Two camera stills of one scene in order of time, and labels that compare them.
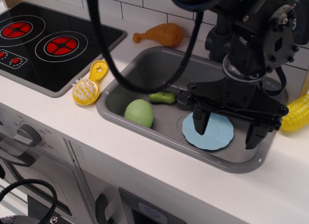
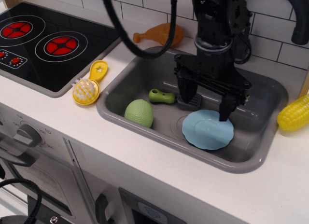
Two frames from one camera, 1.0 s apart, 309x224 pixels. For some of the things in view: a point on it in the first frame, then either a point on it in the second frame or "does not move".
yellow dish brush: x=86 y=91 does not move
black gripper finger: x=256 y=134 to x=229 y=103
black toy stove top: x=48 y=50 does not move
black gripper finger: x=201 y=118 to x=187 y=89
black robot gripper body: x=250 y=102 to x=216 y=70
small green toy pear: x=162 y=97 does not move
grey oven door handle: x=27 y=158 does not move
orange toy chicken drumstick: x=167 y=35 does not move
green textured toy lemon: x=140 y=111 does not move
